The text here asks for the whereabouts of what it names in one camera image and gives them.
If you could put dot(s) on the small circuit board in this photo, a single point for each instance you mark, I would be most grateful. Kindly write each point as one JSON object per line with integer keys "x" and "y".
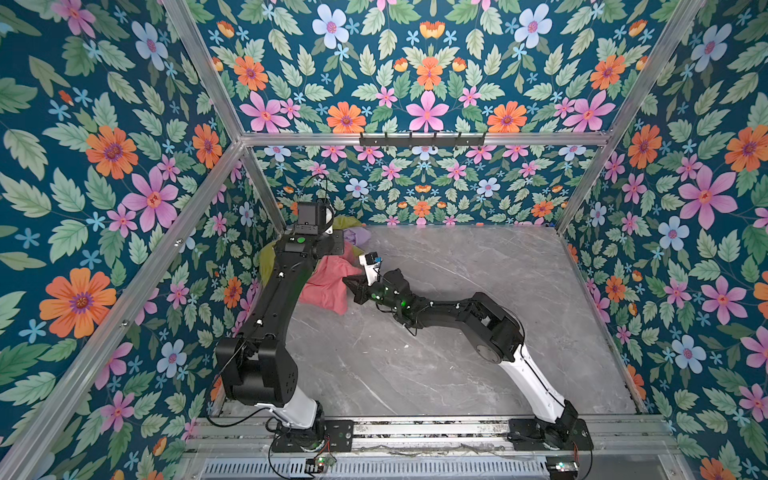
{"x": 320, "y": 464}
{"x": 562, "y": 469}

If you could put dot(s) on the black hook rail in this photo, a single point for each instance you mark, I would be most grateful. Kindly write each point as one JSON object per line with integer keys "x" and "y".
{"x": 411, "y": 139}

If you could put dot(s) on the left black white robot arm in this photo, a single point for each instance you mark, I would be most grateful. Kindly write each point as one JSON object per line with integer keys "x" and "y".
{"x": 256, "y": 368}

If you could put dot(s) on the white ventilation grille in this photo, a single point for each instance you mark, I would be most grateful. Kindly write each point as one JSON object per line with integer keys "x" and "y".
{"x": 377, "y": 468}

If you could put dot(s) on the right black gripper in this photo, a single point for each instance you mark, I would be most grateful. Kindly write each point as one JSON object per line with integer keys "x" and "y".
{"x": 361, "y": 290}

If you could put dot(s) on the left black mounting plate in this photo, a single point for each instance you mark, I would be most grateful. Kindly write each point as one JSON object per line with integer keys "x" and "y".
{"x": 328, "y": 435}

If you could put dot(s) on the left small circuit board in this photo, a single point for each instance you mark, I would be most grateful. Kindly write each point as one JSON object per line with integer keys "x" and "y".
{"x": 320, "y": 464}

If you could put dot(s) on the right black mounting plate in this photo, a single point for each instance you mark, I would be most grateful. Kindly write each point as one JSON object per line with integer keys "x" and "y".
{"x": 534, "y": 435}

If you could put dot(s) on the pink cloth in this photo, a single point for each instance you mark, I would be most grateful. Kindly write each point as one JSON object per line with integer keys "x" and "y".
{"x": 325, "y": 288}

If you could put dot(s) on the lavender purple cloth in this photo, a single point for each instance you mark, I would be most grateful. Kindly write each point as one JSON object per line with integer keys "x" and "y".
{"x": 357, "y": 236}

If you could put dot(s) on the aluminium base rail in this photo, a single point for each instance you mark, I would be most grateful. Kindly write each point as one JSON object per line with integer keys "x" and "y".
{"x": 612, "y": 434}

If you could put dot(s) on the black mounting plate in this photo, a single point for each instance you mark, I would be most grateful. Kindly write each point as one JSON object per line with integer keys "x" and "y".
{"x": 328, "y": 435}
{"x": 534, "y": 435}

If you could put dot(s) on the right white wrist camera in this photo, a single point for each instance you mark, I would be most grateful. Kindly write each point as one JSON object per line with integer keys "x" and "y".
{"x": 371, "y": 263}

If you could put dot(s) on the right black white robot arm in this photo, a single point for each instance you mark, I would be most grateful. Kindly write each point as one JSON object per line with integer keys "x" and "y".
{"x": 499, "y": 338}

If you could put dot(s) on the right small circuit board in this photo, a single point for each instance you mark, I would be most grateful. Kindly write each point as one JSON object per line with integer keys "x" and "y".
{"x": 562, "y": 469}

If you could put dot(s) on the olive green cloth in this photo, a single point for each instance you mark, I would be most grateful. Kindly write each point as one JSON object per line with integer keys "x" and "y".
{"x": 266, "y": 255}

